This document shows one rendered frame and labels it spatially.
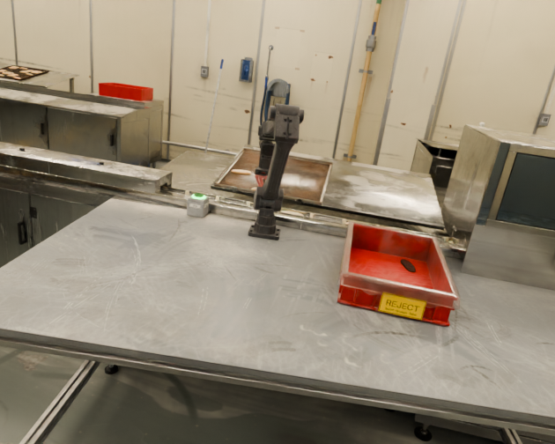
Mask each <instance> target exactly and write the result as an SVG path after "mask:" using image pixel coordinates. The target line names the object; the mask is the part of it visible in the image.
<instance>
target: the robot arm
mask: <svg viewBox="0 0 555 444"><path fill-rule="evenodd" d="M267 119H268V121H266V122H263V123H262V125H261V126H259V127H258V133H257V134H258V136H259V140H260V141H259V146H260V149H261V151H260V159H259V166H258V167H257V168H256V169H255V178H256V181H257V183H258V187H256V190H255V195H254V210H258V213H257V220H256V221H255V224H254V225H251V226H250V228H249V230H248V236H251V237H257V238H263V239H269V240H275V241H278V240H279V236H280V232H281V229H277V228H276V226H277V223H276V215H275V214H274V211H281V208H282V202H283V198H284V189H280V188H279V187H280V184H281V181H282V178H283V175H284V171H285V166H286V163H287V160H288V157H289V154H290V151H291V149H292V147H293V146H294V145H295V144H297V143H298V141H299V133H300V124H301V123H302V122H303V120H304V109H300V107H299V106H291V105H284V104H277V103H276V104H275V106H270V107H269V110H268V118H267ZM272 141H273V142H276V143H275V144H274V143H273V142H272ZM259 178H260V180H259ZM263 179H265V180H266V182H265V183H264V184H263ZM260 182H261V183H260ZM261 185H262V186H261Z"/></svg>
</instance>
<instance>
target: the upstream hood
mask: <svg viewBox="0 0 555 444"><path fill-rule="evenodd" d="M0 165H2V166H8V167H16V168H21V169H26V170H31V171H36V172H41V173H46V174H54V175H60V176H64V177H70V178H74V179H79V180H84V181H93V182H98V183H103V184H107V185H113V186H117V187H123V188H127V189H136V190H142V191H146V192H152V193H156V192H157V191H159V190H160V186H161V185H163V186H168V187H172V176H173V172H169V171H165V170H159V169H154V168H149V167H144V166H134V165H130V164H124V163H119V162H114V161H109V160H104V159H95V158H89V157H84V156H79V155H74V154H69V153H64V152H54V151H50V150H44V149H39V148H34V147H29V146H24V145H19V144H9V143H4V142H0Z"/></svg>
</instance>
